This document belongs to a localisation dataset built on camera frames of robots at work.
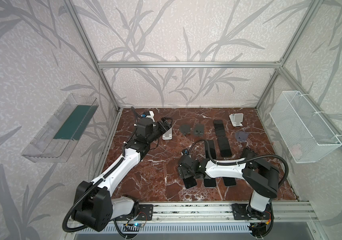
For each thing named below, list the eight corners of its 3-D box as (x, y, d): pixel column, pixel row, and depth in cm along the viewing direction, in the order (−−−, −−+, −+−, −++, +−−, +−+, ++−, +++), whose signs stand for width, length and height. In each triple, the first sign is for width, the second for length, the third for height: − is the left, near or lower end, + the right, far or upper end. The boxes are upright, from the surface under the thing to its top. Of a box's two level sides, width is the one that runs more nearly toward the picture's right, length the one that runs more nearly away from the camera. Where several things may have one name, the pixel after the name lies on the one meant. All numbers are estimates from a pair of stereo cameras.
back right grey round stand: (194, 135, 106) (194, 133, 104) (193, 126, 112) (194, 124, 109) (204, 135, 106) (205, 133, 104) (203, 126, 112) (204, 124, 109)
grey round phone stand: (235, 140, 104) (236, 138, 102) (235, 132, 108) (236, 130, 106) (247, 142, 103) (248, 140, 101) (247, 134, 107) (248, 132, 105)
